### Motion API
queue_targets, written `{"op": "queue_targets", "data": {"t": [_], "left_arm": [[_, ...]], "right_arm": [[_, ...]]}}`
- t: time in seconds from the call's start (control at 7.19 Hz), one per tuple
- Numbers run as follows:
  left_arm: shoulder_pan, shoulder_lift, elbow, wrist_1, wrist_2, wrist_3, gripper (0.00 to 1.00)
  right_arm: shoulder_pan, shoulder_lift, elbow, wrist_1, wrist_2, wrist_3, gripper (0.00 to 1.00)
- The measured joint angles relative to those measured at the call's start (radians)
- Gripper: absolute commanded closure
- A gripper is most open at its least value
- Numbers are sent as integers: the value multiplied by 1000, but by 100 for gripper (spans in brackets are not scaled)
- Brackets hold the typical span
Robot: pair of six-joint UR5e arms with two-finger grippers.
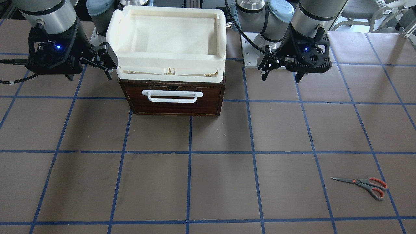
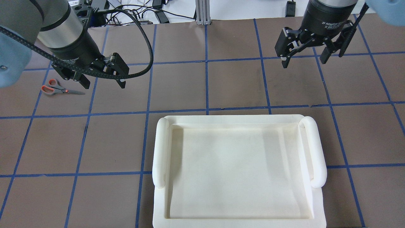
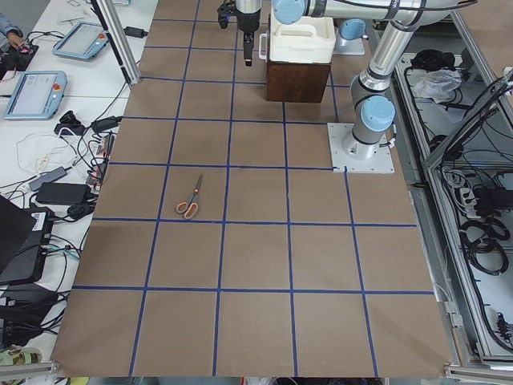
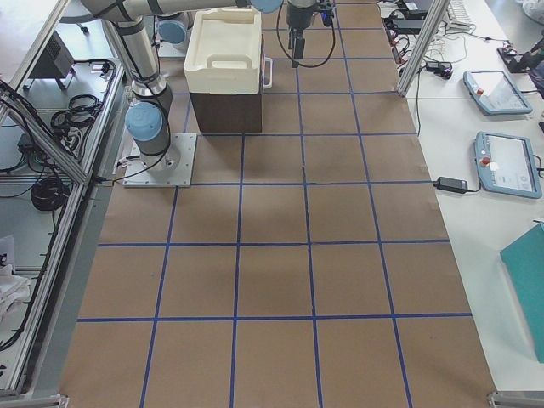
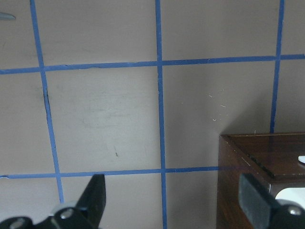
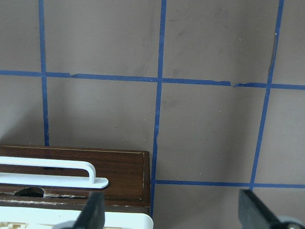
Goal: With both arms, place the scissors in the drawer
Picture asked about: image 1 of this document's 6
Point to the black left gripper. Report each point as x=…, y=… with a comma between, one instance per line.
x=287, y=44

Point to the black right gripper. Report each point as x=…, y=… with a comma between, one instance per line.
x=83, y=42

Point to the orange grey handled scissors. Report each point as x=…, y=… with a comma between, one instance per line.
x=374, y=186

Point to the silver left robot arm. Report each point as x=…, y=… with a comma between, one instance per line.
x=271, y=18

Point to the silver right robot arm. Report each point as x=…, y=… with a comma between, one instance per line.
x=58, y=15

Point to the dark wooden drawer cabinet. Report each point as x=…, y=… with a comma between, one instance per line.
x=172, y=97

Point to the white plastic tray bin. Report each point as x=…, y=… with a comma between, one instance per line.
x=168, y=43

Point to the grey chair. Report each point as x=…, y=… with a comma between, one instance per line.
x=366, y=12

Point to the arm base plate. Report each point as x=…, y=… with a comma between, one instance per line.
x=96, y=39
x=250, y=54

